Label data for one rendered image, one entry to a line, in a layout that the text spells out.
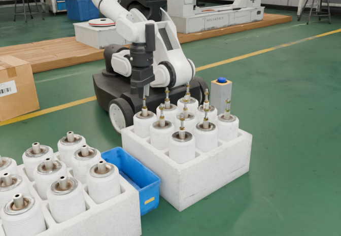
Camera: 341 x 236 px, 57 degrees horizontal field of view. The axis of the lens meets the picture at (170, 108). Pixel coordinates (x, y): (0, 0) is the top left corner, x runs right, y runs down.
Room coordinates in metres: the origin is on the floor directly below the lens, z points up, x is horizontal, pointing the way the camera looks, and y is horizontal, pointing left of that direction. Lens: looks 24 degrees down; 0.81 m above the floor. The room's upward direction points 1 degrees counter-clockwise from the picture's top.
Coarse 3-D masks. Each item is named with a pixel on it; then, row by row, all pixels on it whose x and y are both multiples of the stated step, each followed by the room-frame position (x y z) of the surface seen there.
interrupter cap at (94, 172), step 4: (96, 164) 0.81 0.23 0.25; (108, 164) 0.81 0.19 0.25; (112, 164) 0.80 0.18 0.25; (92, 168) 0.79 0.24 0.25; (96, 168) 0.79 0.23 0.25; (108, 168) 0.79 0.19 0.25; (112, 168) 0.79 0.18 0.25; (92, 172) 0.77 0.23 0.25; (96, 172) 0.77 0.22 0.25; (104, 172) 0.77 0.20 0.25; (108, 172) 0.77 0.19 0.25; (112, 172) 0.77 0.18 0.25; (92, 176) 0.75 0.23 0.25; (96, 176) 0.75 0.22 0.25; (100, 176) 0.75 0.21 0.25; (104, 176) 0.75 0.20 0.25
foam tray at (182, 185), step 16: (128, 128) 1.18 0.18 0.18; (128, 144) 1.13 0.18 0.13; (144, 144) 1.05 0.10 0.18; (224, 144) 1.04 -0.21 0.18; (240, 144) 1.06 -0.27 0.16; (144, 160) 1.04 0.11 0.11; (160, 160) 0.95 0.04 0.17; (192, 160) 0.93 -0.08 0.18; (208, 160) 0.95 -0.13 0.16; (224, 160) 1.01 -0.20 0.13; (240, 160) 1.07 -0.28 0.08; (160, 176) 0.96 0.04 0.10; (176, 176) 0.88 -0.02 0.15; (192, 176) 0.91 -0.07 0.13; (208, 176) 0.96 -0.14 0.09; (224, 176) 1.01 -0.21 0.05; (160, 192) 0.96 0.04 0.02; (176, 192) 0.88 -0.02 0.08; (192, 192) 0.91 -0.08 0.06; (208, 192) 0.96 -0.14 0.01; (176, 208) 0.88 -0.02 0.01
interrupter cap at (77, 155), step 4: (88, 148) 0.90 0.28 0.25; (92, 148) 0.90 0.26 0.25; (76, 152) 0.88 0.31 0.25; (80, 152) 0.88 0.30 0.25; (92, 152) 0.88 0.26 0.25; (96, 152) 0.88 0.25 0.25; (76, 156) 0.86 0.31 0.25; (80, 156) 0.86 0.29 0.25; (84, 156) 0.86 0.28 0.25; (88, 156) 0.85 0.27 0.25; (92, 156) 0.85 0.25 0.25
